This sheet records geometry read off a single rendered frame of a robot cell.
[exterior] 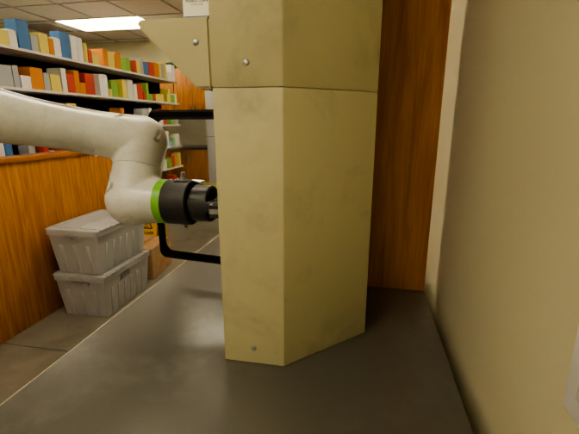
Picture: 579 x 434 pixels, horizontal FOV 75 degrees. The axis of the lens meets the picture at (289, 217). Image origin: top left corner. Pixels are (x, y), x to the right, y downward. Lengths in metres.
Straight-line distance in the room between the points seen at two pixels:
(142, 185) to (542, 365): 0.70
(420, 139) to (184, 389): 0.71
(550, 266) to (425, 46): 0.61
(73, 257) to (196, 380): 2.37
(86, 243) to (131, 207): 2.08
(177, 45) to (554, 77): 0.49
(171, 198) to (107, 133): 0.19
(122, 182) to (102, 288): 2.15
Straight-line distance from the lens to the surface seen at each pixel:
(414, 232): 0.98
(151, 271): 3.58
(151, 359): 0.78
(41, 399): 0.76
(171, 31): 0.65
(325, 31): 0.64
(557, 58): 0.53
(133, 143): 0.84
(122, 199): 0.82
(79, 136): 0.87
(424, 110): 0.95
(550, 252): 0.49
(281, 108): 0.58
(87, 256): 2.93
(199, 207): 0.76
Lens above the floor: 1.36
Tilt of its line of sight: 14 degrees down
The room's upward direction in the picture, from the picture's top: straight up
